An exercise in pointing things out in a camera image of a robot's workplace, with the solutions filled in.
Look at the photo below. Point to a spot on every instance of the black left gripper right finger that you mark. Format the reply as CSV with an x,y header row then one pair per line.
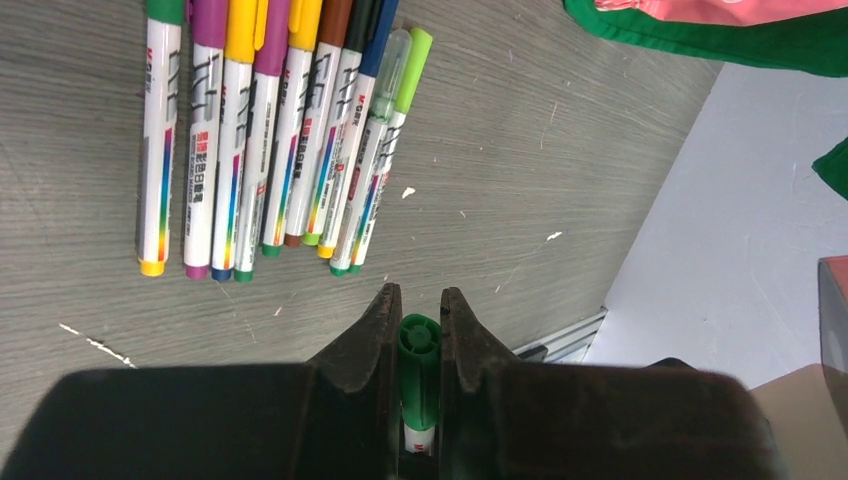
x,y
507,418

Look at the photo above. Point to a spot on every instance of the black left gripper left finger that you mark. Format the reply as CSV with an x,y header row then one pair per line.
x,y
331,417

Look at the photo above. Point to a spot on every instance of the dark green cap marker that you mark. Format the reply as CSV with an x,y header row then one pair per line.
x,y
419,350

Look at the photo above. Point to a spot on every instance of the light green cap marker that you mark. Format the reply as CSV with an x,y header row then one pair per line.
x,y
421,45

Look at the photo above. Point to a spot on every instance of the purple cap marker green end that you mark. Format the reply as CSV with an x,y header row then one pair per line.
x,y
271,46

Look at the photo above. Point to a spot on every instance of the black cap marker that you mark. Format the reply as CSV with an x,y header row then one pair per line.
x,y
332,99

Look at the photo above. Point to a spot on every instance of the brown cap marker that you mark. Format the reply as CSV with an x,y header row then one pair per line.
x,y
312,132

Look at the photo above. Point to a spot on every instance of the green cap marker yellow end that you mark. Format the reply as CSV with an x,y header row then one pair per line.
x,y
165,19

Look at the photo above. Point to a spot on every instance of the pink printed jacket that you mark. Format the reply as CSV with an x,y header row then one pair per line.
x,y
739,13

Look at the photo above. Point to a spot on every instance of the green hanging shirt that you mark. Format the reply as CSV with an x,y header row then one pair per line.
x,y
814,44

